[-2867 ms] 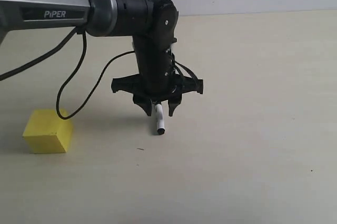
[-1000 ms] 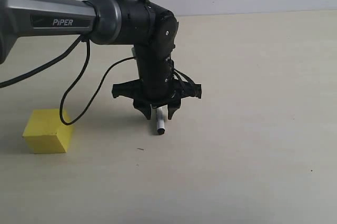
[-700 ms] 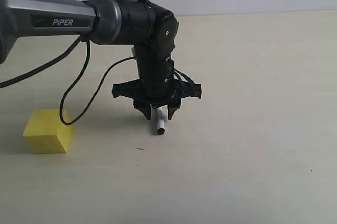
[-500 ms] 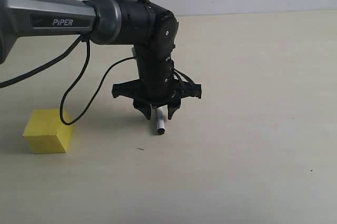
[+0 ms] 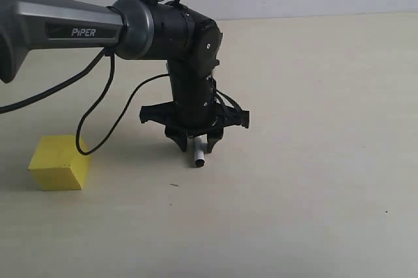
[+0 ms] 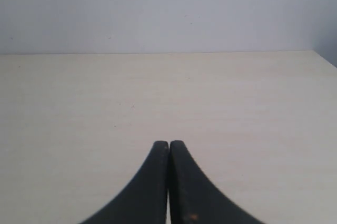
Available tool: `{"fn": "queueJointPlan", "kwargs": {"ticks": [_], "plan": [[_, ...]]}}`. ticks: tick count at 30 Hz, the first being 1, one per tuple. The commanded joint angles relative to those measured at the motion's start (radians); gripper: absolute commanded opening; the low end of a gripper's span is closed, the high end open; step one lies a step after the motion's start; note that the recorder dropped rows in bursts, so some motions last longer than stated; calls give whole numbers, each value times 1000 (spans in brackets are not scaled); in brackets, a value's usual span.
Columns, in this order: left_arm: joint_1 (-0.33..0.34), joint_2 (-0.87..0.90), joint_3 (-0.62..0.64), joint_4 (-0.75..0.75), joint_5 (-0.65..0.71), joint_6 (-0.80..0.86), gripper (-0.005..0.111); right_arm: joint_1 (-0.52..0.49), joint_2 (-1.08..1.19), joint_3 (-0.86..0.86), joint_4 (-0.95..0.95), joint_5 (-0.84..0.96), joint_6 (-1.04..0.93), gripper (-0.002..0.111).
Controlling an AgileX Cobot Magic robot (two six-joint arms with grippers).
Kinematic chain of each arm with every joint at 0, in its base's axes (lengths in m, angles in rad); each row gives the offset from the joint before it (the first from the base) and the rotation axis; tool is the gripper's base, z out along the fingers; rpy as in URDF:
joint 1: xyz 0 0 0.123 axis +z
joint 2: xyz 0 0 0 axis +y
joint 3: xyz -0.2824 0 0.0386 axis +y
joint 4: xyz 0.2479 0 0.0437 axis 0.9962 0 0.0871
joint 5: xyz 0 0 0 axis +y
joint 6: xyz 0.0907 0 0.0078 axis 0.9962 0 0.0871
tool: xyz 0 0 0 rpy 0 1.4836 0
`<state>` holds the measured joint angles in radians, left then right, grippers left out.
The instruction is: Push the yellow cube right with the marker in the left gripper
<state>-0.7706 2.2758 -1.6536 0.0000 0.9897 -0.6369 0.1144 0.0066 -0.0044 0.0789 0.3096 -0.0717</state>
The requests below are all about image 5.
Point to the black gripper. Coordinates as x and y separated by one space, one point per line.
219 118

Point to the black and white whiteboard marker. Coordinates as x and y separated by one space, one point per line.
198 152

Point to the yellow foam cube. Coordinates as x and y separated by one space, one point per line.
57 165

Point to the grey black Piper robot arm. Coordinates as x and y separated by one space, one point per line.
133 30

